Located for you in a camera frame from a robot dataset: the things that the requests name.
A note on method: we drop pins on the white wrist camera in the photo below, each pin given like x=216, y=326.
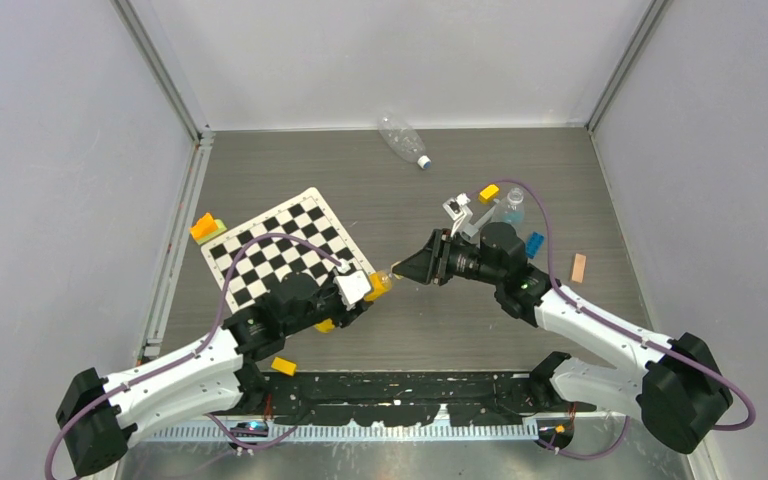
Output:
x=353, y=284
x=457, y=208

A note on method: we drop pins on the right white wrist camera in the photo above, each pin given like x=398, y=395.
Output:
x=457, y=208

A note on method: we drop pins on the orange green block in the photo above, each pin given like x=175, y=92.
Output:
x=206, y=228

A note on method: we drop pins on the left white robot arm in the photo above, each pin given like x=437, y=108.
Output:
x=102, y=417

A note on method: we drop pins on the tan wooden block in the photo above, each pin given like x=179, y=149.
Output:
x=578, y=268

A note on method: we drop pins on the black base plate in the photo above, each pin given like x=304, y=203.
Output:
x=400, y=398

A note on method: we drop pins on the blue lego brick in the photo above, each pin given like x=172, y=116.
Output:
x=533, y=244

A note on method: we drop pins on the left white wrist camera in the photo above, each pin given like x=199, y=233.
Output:
x=353, y=284

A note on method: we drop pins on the yellow block near base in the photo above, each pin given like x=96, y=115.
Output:
x=284, y=366

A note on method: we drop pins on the grey long block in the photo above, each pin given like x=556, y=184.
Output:
x=480, y=222

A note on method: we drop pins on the grey slotted cable duct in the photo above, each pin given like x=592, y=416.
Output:
x=437, y=430

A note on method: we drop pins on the black white chessboard mat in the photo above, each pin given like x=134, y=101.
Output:
x=306, y=216

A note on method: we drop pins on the clear bottle blue cap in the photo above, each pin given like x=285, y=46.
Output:
x=404, y=141

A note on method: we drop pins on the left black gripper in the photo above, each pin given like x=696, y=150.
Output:
x=345, y=315

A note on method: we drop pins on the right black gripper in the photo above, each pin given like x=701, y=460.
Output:
x=433, y=261

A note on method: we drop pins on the yellow juice bottle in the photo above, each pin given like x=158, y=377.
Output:
x=382, y=282

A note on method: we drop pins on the clear plastic bottle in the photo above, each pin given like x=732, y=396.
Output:
x=511, y=209

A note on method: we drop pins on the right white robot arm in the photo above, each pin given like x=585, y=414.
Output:
x=670, y=385

